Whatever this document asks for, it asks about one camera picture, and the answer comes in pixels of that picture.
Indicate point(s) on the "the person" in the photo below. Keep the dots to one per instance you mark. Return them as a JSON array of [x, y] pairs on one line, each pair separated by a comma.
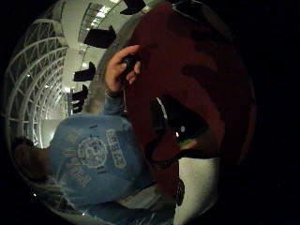
[[93, 168]]

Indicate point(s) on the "black chair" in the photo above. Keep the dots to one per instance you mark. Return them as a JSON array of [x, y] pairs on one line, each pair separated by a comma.
[[80, 95], [77, 108], [133, 6], [100, 38], [84, 75]]

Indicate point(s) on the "small black device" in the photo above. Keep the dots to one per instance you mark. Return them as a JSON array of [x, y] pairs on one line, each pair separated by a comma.
[[130, 61]]

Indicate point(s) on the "white lattice window frame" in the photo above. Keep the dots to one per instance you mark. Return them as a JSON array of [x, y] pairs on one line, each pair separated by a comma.
[[34, 78]]

